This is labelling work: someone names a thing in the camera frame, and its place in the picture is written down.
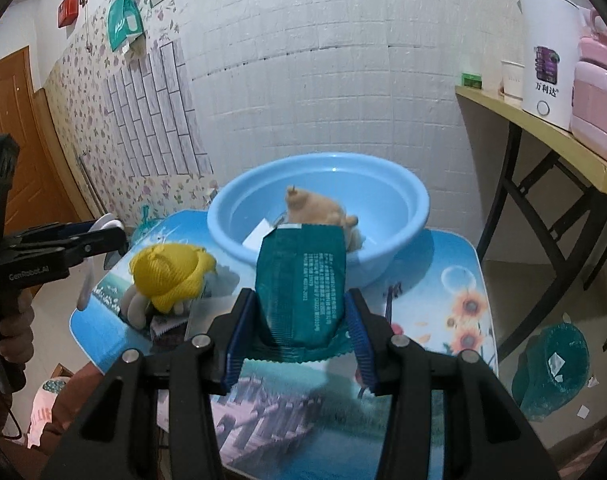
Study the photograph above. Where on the yellow plush toy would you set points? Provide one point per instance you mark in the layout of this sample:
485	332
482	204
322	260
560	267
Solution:
168	275

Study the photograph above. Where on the white round plastic item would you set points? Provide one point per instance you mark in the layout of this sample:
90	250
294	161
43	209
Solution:
106	222

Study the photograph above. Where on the pink water jug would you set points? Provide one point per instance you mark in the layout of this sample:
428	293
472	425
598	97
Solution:
601	95

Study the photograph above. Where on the person's left hand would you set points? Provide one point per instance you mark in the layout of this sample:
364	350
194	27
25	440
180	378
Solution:
16	332

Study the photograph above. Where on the teal hanging wall bag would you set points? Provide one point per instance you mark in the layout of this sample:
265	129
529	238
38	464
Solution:
126	17

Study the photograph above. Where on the dark green packet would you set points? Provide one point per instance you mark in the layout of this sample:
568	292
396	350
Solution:
303	285

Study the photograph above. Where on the wooden door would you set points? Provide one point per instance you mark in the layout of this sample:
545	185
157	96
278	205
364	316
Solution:
13	125

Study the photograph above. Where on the white electric kettle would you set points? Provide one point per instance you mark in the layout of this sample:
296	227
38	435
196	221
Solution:
548	60

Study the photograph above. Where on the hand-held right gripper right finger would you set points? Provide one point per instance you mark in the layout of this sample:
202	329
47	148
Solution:
358	340

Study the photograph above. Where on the grey blue cloth item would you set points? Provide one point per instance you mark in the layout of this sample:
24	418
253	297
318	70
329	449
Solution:
226	280

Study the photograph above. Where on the tan toy figure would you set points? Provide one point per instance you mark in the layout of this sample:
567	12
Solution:
311	207

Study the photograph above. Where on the wooden folding table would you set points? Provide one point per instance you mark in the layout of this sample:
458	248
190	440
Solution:
533	125

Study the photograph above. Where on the white paper scrap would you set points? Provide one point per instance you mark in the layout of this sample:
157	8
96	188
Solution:
581	411
591	381

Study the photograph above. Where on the small green box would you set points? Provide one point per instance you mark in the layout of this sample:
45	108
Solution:
471	80

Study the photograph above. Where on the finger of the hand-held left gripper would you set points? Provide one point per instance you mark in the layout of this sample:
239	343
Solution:
96	245
58	232

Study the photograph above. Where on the small dark sachet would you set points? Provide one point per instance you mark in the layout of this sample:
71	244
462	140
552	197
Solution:
166	332

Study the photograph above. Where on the pink patterned bag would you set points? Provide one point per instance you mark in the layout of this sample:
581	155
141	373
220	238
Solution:
43	410

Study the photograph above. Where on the small printed table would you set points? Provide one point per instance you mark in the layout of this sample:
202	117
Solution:
433	300

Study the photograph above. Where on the green trash bin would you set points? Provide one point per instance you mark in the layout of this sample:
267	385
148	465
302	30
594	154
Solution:
553	370

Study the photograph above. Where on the red fire alarm box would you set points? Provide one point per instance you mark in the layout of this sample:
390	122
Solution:
67	10

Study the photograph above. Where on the blue plastic basin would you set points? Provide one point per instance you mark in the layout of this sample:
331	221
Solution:
383	200

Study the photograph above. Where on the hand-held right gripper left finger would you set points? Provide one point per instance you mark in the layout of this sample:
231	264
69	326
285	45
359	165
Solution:
241	340

